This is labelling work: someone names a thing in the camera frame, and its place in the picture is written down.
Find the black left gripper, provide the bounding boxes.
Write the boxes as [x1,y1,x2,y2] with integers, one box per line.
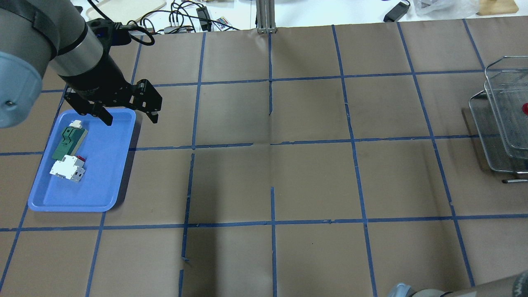
[59,53,163,126]

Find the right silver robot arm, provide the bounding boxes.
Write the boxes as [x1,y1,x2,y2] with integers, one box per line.
[388,271,528,297]

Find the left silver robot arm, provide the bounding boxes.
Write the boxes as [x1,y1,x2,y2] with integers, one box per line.
[0,0,163,128]

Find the blue plastic tray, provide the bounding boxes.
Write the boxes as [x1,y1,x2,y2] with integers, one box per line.
[28,108,136,212]

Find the white circuit breaker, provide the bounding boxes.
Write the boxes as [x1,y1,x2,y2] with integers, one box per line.
[49,155,85,182]

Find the black power adapter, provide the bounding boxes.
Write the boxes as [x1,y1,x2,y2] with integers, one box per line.
[383,0,411,23]

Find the clear plastic bag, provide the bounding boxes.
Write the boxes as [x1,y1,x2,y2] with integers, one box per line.
[412,0,480,19]

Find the wooden board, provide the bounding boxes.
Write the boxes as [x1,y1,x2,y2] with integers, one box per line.
[476,0,519,16]

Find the green and white switch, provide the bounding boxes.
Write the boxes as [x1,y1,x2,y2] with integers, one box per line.
[52,120,87,160]

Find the aluminium frame post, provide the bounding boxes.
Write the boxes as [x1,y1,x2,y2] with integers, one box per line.
[255,0,277,34]

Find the wire mesh shelf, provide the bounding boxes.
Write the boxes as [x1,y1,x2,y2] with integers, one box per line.
[468,56,528,184]

